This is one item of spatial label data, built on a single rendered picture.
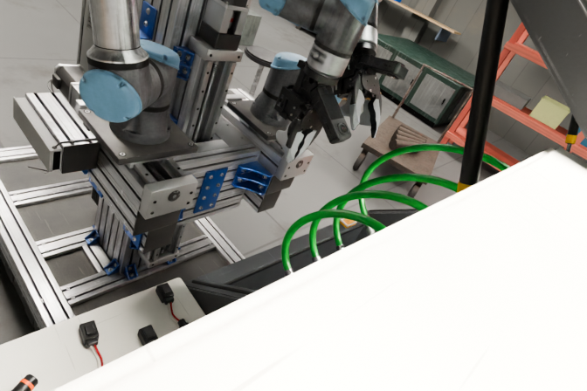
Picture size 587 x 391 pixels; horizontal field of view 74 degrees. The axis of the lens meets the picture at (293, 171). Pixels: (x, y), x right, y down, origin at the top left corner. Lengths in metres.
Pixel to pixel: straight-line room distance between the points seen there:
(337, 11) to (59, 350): 0.69
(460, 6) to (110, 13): 7.40
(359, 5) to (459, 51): 7.17
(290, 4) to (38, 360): 0.68
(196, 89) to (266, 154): 0.33
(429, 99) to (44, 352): 5.66
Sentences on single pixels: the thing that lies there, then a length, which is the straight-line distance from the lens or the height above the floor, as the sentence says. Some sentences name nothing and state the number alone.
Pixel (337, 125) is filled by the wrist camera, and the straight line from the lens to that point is 0.75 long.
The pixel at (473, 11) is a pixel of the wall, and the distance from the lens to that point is 7.88.
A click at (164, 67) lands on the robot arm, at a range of 0.97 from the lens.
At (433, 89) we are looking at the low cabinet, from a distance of 5.96.
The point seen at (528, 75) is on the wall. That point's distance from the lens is 7.57.
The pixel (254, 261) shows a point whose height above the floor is 0.95.
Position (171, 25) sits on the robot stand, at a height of 1.27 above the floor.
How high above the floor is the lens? 1.61
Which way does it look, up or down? 30 degrees down
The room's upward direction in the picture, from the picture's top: 25 degrees clockwise
